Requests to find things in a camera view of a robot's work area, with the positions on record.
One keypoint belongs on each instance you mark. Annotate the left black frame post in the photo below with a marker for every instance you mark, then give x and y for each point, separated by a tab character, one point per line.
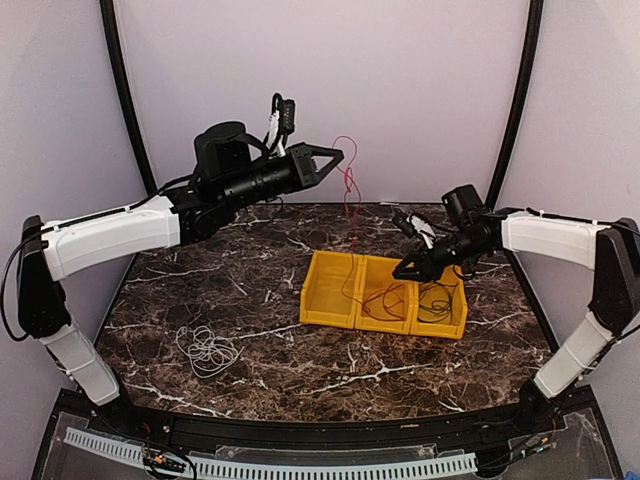
124	94

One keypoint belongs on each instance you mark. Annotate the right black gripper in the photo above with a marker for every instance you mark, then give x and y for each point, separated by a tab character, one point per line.
423	261

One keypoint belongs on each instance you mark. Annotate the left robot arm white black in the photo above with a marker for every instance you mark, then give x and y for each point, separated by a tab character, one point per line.
234	169

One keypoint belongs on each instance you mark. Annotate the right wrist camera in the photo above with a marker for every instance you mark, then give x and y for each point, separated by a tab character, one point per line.
413	225

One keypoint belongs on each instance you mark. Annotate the yellow bin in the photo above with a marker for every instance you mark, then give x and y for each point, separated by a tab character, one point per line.
442	307
388	305
330	294

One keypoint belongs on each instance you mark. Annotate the black frame post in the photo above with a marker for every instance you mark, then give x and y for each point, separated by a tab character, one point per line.
525	70
124	94

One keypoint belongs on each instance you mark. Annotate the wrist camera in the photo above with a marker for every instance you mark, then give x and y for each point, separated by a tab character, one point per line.
413	225
281	124

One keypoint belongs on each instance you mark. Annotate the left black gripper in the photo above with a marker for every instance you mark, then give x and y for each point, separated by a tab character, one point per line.
305	166

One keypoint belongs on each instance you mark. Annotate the yellow bin left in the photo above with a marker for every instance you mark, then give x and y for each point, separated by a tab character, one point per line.
330	294

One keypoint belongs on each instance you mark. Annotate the right black frame post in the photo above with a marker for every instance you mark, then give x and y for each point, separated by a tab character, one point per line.
525	70

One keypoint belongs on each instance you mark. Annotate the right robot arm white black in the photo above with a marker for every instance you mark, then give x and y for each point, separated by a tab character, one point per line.
610	249

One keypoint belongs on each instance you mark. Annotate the black front rail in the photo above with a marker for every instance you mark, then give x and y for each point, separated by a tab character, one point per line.
486	432

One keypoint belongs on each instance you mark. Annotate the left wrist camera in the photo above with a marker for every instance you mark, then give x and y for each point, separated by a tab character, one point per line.
281	124

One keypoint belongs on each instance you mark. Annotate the white slotted cable duct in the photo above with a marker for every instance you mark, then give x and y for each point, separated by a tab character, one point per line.
274	466

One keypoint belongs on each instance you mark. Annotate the yellow bin right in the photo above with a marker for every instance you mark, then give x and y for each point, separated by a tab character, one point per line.
442	307

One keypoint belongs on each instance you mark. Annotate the yellow bin middle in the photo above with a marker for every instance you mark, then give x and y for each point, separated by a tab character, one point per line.
388	305

